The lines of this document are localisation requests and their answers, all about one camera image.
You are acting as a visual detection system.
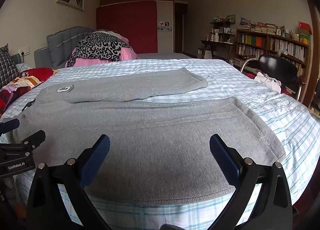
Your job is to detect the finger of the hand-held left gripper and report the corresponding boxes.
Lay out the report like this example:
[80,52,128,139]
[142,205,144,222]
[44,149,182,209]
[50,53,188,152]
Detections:
[0,130,46,150]
[0,118,20,135]

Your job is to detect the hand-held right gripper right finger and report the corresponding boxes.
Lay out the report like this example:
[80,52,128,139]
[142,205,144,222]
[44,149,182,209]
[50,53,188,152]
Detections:
[209,134,293,230]

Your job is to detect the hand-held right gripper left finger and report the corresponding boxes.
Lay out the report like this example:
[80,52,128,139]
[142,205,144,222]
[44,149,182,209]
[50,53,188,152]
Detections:
[26,134,112,230]

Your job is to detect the grey sweatshirt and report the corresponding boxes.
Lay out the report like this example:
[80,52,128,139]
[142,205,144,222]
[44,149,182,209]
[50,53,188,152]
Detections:
[11,67,287,207]

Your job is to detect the red floral quilt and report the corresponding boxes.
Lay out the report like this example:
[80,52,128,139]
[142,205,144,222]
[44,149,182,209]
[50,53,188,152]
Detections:
[0,67,59,117]

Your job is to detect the dark plaid pillow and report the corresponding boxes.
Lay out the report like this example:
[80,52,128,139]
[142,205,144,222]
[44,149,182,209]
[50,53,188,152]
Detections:
[0,43,20,88]

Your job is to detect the bed with checked sheet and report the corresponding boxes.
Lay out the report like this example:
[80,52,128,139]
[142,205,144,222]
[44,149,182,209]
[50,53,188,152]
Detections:
[0,59,320,230]

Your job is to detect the grey headboard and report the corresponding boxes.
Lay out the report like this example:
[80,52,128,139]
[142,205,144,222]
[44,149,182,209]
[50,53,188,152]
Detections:
[34,47,55,68]

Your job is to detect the white cloth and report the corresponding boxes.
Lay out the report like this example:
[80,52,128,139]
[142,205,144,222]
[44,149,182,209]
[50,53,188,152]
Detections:
[254,71,283,93]

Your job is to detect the grey quilted cushion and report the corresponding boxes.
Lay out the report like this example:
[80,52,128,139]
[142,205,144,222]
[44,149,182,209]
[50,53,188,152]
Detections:
[46,26,97,67]

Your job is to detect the black chair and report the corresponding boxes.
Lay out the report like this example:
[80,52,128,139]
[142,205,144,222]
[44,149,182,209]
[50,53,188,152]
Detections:
[241,54,307,101]

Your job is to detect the pink blanket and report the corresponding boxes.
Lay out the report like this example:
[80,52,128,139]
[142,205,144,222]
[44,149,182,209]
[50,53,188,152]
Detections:
[64,29,138,68]

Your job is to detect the leopard print blanket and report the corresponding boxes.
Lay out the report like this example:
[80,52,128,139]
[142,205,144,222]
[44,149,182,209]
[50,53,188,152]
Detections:
[67,32,131,67]

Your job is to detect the wooden desk with shelf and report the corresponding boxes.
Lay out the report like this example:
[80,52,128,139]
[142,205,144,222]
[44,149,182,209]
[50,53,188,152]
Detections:
[201,21,237,60]

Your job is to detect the wooden bookshelf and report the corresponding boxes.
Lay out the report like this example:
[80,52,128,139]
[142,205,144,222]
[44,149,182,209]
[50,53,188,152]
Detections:
[234,29,312,75]

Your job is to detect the stack of books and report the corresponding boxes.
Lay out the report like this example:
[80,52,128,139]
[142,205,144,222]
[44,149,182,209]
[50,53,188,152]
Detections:
[239,20,283,36]

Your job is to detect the red wardrobe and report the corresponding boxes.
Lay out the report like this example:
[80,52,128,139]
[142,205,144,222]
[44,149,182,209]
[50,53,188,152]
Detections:
[96,0,158,54]

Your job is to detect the dark wooden door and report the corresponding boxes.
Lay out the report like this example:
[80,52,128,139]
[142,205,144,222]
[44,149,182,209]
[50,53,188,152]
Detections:
[174,1,188,53]

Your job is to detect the white wardrobe door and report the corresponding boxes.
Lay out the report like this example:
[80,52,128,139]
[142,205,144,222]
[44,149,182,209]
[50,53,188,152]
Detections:
[156,1,174,54]

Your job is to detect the red box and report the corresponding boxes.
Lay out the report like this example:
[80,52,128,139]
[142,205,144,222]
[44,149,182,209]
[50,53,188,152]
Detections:
[297,21,312,35]

